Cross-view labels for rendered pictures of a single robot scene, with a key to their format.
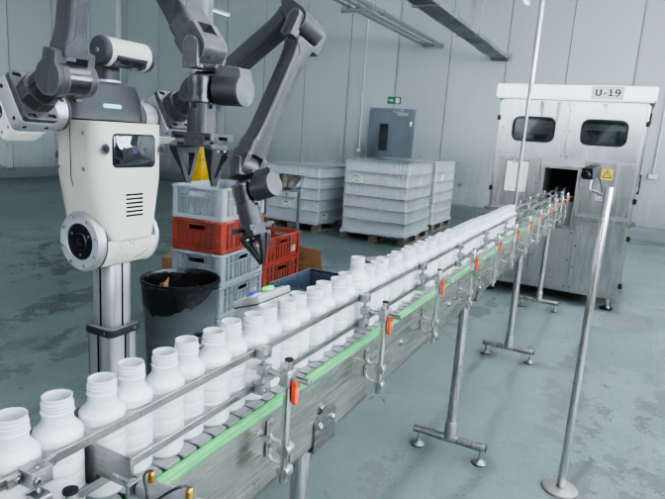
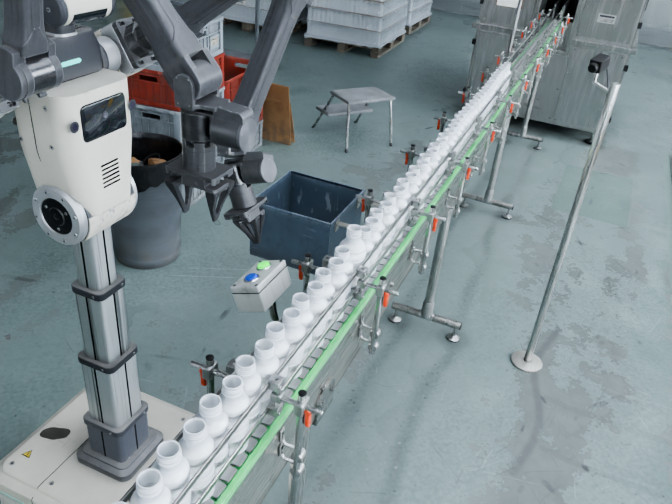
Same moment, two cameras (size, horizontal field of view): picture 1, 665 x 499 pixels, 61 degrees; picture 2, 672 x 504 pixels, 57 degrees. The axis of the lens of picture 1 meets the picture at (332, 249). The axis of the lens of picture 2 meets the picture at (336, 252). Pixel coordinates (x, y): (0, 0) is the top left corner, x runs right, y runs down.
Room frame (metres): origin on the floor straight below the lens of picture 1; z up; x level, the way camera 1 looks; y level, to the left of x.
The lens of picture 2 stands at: (0.08, 0.12, 1.96)
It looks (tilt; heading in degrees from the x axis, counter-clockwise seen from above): 31 degrees down; 354
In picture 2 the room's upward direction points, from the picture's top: 6 degrees clockwise
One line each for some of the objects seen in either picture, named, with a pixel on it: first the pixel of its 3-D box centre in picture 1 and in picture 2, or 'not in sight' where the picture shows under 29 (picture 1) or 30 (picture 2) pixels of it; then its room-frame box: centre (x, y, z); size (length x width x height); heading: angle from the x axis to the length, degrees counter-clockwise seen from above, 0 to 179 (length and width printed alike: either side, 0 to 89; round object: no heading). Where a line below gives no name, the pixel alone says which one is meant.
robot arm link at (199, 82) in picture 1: (206, 89); (201, 123); (1.11, 0.26, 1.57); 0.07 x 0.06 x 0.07; 64
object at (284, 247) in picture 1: (262, 244); (222, 81); (4.69, 0.59, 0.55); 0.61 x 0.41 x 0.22; 156
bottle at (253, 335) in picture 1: (251, 354); (263, 376); (1.02, 0.14, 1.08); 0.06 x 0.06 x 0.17
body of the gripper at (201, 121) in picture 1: (202, 123); (199, 156); (1.11, 0.27, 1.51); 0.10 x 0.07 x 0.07; 63
